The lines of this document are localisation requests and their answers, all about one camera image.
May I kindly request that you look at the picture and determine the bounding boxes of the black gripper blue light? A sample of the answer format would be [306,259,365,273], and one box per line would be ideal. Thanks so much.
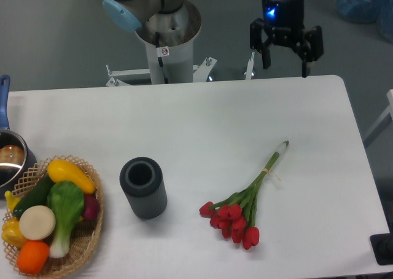
[249,0,324,77]

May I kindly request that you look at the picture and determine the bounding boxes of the red tulip bouquet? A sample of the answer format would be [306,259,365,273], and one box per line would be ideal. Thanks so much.
[199,140,289,250]

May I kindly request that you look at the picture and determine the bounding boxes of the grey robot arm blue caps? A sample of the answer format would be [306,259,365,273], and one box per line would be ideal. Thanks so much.
[103,0,324,84]

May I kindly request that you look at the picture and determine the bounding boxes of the blue plastic bag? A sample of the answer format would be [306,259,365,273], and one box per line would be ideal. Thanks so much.
[334,0,392,43]

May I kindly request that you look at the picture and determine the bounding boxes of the dark grey ribbed vase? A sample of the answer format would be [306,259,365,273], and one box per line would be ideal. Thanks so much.
[119,157,168,219]

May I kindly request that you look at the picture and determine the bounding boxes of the black device at edge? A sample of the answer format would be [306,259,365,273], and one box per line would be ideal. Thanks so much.
[370,233,392,265]

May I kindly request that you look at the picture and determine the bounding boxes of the purple red radish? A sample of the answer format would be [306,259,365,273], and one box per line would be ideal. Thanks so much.
[82,195,101,221]

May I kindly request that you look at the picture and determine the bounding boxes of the yellow squash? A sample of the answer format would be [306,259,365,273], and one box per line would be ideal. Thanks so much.
[47,159,96,194]

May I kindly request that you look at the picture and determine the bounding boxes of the green bok choy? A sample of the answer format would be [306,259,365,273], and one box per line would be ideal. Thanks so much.
[47,181,84,259]

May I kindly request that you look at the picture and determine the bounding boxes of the woven wicker basket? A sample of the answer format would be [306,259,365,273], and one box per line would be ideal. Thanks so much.
[1,155,104,278]

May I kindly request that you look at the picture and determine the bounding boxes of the dark green cucumber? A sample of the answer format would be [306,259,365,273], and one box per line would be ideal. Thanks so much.
[12,175,55,219]

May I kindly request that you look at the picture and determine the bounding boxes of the orange fruit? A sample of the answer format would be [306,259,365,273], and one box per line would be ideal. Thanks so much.
[17,240,49,275]

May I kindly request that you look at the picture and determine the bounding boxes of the yellow bell pepper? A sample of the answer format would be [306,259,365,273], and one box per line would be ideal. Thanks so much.
[1,218,28,248]

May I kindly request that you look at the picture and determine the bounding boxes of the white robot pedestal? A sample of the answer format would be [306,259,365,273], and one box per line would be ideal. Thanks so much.
[103,0,217,84]

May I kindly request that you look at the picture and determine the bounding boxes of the white furniture frame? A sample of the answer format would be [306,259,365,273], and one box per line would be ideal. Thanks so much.
[363,89,392,148]

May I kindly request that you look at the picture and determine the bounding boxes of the black pedestal cable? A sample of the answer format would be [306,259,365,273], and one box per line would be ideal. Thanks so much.
[154,31,169,85]

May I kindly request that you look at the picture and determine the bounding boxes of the blue handled saucepan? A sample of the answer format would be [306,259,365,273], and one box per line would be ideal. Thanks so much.
[1,74,36,199]

